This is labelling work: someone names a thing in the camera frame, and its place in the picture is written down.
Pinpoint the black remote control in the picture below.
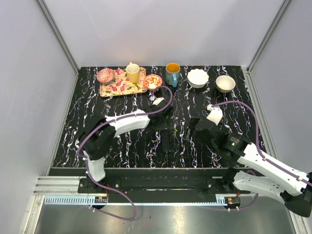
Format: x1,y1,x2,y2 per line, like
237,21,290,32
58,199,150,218
160,129,170,152

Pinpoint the black remote battery cover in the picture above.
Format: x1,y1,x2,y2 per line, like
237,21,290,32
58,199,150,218
184,117,200,141

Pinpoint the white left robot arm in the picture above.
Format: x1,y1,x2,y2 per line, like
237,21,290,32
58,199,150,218
77,102,173,193

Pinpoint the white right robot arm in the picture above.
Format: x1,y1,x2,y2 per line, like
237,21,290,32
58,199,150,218
188,118,312,217

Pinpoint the orange patterned bowl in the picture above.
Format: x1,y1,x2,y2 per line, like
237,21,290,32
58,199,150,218
143,74,163,90

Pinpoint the blue mug orange inside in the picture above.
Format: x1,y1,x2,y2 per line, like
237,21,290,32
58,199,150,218
165,63,180,88

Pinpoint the cream floral bowl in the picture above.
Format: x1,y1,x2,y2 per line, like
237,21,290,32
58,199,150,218
215,75,236,94

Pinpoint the floral rectangular tray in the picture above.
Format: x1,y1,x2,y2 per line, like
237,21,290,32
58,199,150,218
99,67,147,98

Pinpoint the white scalloped bowl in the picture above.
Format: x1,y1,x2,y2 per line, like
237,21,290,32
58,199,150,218
187,69,209,88

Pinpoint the yellow mug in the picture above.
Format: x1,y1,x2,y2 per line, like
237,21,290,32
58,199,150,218
126,62,140,83

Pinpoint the pink patterned bowl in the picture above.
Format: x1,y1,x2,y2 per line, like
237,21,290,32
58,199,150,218
97,68,115,85

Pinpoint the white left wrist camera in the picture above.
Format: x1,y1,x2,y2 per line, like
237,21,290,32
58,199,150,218
152,97,164,105

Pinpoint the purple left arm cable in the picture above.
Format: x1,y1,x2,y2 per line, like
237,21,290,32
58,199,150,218
76,85,174,221

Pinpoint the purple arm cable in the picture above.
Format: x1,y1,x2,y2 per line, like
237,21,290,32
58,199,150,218
211,100,312,212
76,85,174,221

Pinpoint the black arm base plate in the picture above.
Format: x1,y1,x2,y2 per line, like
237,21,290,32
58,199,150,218
77,177,252,195

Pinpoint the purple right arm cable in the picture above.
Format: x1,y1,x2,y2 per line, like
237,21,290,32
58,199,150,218
211,100,312,212

